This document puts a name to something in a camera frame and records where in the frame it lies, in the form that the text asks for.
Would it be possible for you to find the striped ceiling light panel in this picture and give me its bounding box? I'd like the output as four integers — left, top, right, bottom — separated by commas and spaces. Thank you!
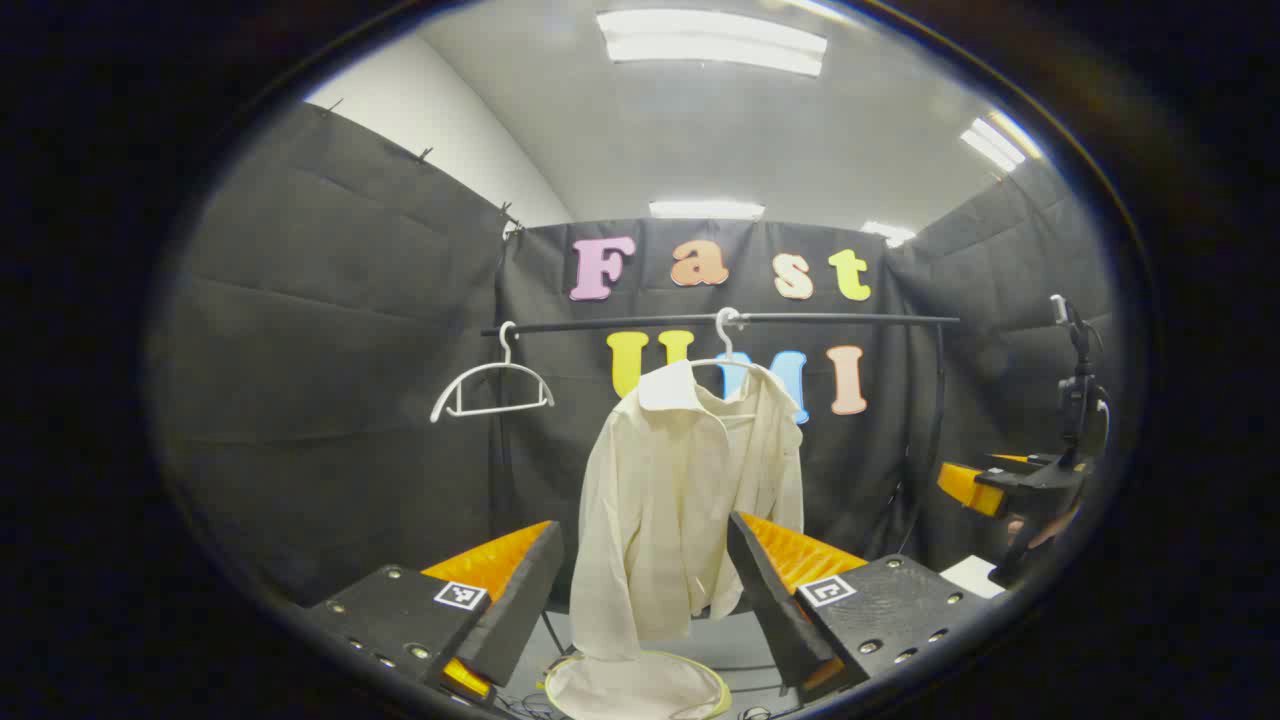
960, 112, 1041, 173

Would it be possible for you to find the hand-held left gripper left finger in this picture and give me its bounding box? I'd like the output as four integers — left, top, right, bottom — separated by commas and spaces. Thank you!
305, 520, 566, 701

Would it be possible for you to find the black clothes rack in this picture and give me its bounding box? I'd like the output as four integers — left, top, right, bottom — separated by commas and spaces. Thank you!
480, 312, 963, 561

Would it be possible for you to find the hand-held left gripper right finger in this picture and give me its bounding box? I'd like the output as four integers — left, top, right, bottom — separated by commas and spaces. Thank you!
727, 510, 991, 701

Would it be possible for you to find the white plastic clothes hanger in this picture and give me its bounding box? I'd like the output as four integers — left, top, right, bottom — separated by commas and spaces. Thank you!
690, 307, 799, 421
430, 322, 556, 424

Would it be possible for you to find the cream long-sleeved shirt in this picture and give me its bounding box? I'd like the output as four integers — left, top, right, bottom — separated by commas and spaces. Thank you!
568, 360, 806, 661

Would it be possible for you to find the white box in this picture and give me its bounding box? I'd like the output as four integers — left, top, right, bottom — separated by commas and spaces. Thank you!
940, 555, 1006, 599

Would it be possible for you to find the white mesh laundry hamper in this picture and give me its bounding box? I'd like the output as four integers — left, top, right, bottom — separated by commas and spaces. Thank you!
545, 648, 733, 720

